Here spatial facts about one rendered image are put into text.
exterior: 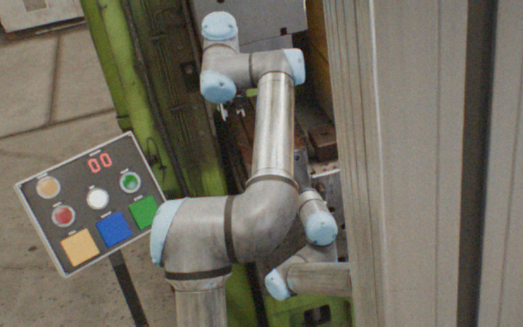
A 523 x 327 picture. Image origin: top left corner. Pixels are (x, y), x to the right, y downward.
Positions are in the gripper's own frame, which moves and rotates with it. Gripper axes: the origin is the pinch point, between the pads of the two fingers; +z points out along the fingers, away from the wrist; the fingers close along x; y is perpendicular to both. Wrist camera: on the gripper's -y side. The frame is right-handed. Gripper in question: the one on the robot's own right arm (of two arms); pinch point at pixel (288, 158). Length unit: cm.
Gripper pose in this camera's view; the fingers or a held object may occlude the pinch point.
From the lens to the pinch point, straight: 175.9
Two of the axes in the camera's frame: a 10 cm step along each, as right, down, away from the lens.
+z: -2.1, -4.9, 8.5
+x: 9.6, -2.5, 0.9
